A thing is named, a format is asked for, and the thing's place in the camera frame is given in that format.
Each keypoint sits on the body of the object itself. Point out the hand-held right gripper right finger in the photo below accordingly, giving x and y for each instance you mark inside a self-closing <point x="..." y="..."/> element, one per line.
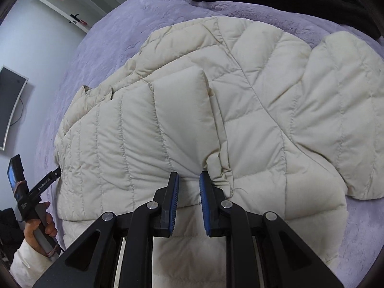
<point x="204" y="199"/>

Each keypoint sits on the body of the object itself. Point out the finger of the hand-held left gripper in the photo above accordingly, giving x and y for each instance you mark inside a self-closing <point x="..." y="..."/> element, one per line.
<point x="57" y="173"/>

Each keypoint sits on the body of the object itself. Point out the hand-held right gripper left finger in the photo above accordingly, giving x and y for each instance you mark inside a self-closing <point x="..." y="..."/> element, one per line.
<point x="173" y="199"/>

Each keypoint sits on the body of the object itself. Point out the cream puffer jacket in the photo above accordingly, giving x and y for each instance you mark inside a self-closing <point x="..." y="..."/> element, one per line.
<point x="180" y="111"/>

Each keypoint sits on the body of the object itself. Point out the person's left hand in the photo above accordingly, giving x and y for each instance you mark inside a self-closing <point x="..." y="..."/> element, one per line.
<point x="48" y="219"/>

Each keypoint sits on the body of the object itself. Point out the dark cloth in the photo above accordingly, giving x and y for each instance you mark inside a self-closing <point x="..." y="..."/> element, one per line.
<point x="7" y="228"/>

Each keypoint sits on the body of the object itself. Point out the purple plush blanket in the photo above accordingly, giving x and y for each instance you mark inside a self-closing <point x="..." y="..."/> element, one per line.
<point x="120" y="30"/>

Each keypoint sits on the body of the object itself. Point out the white wardrobe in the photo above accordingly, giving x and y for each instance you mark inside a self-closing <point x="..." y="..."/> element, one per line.
<point x="90" y="3"/>

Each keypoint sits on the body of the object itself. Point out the wall-mounted flat screen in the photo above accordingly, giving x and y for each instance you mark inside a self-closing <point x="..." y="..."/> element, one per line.
<point x="10" y="105"/>

